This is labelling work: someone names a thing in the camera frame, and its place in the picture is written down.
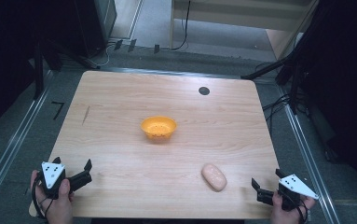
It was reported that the pale pink oval bread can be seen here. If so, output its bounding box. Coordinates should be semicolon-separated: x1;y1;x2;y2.
200;163;228;193

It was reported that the black cabinet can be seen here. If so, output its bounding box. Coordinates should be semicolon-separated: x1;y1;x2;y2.
72;0;118;60

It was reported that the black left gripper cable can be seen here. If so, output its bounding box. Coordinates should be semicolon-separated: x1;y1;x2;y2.
31;179;55;221

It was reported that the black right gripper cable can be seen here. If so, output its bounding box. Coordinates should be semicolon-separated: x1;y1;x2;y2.
293;199;310;224

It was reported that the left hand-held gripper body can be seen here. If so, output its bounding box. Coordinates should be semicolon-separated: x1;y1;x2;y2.
40;161;93;201

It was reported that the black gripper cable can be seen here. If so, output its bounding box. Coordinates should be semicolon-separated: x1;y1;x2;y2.
293;199;310;224
31;179;55;221

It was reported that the black floor cables bundle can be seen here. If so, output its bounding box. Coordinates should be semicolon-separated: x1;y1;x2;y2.
260;92;293;133

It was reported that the thin white cable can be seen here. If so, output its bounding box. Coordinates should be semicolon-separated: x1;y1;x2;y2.
95;42;116;68

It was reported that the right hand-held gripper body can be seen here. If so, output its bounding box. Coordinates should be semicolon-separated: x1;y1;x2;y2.
255;174;320;213

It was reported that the beige wooden furniture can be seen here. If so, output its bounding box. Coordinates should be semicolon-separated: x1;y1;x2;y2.
169;0;321;61

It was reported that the person's left hand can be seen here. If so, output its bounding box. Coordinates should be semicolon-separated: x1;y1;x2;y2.
30;169;75;224

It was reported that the black stand leg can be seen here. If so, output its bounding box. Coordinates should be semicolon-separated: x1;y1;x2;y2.
32;38;46;101

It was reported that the black hanging cable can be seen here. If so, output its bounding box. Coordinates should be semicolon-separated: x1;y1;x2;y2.
169;0;192;51

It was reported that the person's right hand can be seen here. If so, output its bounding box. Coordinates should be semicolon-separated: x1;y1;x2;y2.
269;191;317;224

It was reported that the orange perforated plastic bowl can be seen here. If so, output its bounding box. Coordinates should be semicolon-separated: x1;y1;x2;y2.
140;115;178;145

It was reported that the metal floor rail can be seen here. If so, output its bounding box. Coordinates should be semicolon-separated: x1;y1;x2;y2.
279;87;342;224
99;66;241;80
0;70;55;217

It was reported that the black slanted stand strut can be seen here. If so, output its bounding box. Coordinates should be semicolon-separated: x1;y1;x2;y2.
240;52;295;81

